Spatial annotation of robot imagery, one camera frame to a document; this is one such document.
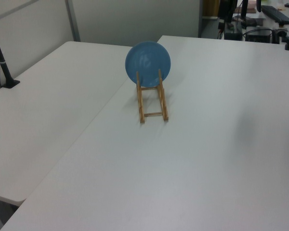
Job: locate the blue round plate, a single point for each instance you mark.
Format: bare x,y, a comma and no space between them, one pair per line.
147,62

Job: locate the wooden plate rack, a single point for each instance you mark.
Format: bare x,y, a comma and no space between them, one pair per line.
141,103

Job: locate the black power adapter box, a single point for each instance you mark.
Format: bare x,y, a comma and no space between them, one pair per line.
232,32

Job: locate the black electronics box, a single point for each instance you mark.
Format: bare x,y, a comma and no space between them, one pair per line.
258,36

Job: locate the black monitor stand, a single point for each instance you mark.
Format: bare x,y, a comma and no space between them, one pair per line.
244,9

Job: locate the black computer keyboard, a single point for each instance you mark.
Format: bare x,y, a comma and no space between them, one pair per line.
277,14

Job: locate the black camera stand pole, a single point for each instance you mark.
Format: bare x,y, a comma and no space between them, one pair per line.
0,57

